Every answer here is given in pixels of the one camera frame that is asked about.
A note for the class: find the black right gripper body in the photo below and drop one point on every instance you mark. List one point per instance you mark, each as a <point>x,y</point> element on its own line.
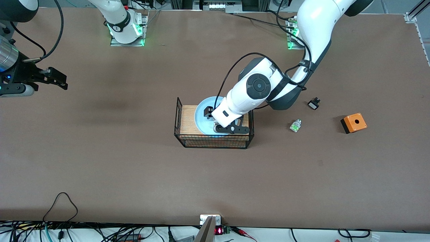
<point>23,73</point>

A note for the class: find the light blue round plate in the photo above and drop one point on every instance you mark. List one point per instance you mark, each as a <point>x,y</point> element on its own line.
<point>201,117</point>

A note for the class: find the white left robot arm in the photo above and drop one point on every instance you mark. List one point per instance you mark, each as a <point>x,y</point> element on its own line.
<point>315,20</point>

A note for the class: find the wooden board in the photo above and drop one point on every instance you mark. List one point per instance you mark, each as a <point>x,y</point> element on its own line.
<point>186,121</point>

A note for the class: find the green white contact block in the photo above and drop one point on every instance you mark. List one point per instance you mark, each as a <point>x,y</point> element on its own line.
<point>295,126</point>

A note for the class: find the red digit display module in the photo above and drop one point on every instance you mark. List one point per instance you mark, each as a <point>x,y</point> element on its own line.
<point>219,231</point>

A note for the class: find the red clip lead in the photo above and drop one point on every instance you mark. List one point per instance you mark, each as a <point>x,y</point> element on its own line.
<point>242,232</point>

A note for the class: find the black power adapter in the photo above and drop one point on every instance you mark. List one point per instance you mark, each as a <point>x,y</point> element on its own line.
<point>129,237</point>

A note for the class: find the black inline plug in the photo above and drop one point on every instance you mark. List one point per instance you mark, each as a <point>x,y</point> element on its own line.
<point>60,234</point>

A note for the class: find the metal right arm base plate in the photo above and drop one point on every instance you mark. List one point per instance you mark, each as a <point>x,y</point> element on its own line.
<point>116,43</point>

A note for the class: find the black switch module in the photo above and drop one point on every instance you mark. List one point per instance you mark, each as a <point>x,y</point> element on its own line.
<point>314,104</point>

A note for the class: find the silver stand bracket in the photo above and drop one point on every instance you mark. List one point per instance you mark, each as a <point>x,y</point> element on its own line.
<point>218,220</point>

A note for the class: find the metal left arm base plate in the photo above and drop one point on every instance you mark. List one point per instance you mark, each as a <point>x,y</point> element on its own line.
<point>295,47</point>

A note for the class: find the aluminium frame structure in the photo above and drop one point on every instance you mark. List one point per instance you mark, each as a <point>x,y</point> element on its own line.
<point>198,4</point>

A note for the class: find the grey camera stand bar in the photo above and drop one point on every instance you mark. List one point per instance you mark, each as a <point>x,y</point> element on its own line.
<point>205,232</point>

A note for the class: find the orange button enclosure box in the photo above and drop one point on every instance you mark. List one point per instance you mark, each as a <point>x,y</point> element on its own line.
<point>354,122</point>

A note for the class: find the aluminium profile rail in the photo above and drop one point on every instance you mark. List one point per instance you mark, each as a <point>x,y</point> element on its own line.
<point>424,47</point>

